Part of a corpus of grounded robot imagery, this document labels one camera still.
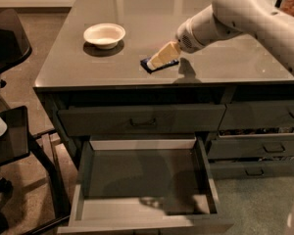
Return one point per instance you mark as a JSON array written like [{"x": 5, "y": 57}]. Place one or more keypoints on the grey top right drawer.
[{"x": 254, "y": 115}]

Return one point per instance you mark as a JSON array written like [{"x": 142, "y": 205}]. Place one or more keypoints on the grey middle right drawer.
[{"x": 252, "y": 146}]

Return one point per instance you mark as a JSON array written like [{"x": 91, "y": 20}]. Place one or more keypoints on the open grey middle drawer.
[{"x": 155, "y": 186}]

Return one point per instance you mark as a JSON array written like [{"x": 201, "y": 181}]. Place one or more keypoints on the grey bottom right drawer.
[{"x": 242, "y": 170}]

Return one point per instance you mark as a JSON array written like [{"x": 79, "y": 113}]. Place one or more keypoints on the closed grey top drawer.
[{"x": 155, "y": 119}]

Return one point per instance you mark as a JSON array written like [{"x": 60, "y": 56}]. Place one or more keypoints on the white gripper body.
[{"x": 185, "y": 39}]

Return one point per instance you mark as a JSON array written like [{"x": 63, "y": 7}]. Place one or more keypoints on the blue rxbar blueberry wrapper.
[{"x": 152, "y": 65}]

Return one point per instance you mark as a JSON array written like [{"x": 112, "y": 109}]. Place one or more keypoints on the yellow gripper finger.
[{"x": 171, "y": 51}]

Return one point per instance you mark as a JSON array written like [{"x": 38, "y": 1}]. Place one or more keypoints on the white paper bowl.
[{"x": 104, "y": 35}]

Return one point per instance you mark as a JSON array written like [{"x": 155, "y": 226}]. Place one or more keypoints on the grey cabinet counter frame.
[{"x": 78, "y": 74}]

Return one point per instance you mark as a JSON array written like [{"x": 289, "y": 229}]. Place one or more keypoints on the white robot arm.
[{"x": 274, "y": 30}]

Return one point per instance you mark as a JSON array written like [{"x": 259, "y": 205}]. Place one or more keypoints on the black office chair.
[{"x": 17, "y": 142}]

